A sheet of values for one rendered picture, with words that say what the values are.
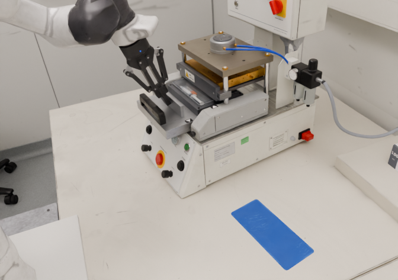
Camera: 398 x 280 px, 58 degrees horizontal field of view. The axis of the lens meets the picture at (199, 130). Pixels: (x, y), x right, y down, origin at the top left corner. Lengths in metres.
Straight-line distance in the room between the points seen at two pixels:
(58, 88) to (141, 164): 1.47
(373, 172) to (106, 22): 0.86
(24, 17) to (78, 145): 0.67
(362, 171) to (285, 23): 0.50
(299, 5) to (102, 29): 0.53
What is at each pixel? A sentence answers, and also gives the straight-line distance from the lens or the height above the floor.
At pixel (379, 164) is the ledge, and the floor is 0.79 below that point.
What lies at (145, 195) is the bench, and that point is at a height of 0.75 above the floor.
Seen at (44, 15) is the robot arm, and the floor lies 1.32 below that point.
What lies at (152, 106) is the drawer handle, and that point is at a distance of 1.06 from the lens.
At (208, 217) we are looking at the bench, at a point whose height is 0.75.
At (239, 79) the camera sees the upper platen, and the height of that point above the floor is 1.05.
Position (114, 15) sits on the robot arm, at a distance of 0.89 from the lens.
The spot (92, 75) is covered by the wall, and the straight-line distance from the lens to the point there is 2.61.
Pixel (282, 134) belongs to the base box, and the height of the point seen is 0.83.
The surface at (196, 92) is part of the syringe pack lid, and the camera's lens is 1.13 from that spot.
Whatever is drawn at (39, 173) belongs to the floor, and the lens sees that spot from 2.67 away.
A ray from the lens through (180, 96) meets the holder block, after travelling 1.13.
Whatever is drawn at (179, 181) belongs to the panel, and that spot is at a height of 0.79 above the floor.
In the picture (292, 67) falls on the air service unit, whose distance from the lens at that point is 1.09.
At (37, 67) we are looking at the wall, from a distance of 2.57.
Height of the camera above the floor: 1.54
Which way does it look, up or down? 35 degrees down
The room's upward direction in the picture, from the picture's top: 5 degrees counter-clockwise
